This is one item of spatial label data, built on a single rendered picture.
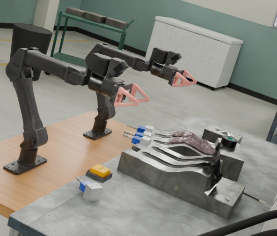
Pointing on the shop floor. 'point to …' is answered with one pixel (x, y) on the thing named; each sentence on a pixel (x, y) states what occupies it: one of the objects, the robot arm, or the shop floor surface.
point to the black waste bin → (30, 40)
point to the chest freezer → (197, 50)
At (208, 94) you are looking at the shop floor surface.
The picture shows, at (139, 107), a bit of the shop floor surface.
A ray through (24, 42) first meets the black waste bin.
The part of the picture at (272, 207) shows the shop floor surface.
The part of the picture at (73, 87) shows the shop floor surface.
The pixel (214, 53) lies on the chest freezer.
